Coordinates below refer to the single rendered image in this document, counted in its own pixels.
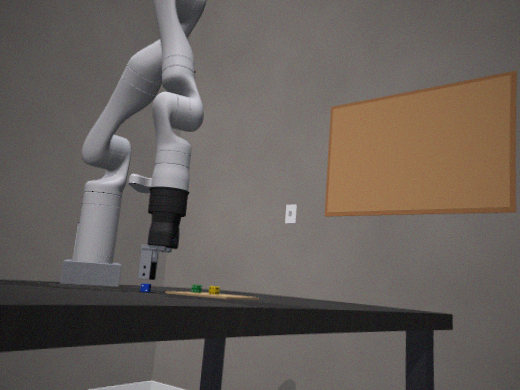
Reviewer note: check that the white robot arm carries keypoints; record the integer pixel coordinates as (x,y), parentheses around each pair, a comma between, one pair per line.
(169,63)

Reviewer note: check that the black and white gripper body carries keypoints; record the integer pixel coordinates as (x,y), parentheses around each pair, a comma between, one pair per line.
(168,201)

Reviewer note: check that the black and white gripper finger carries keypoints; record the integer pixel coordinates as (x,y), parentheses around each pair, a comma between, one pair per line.
(146,260)
(154,262)

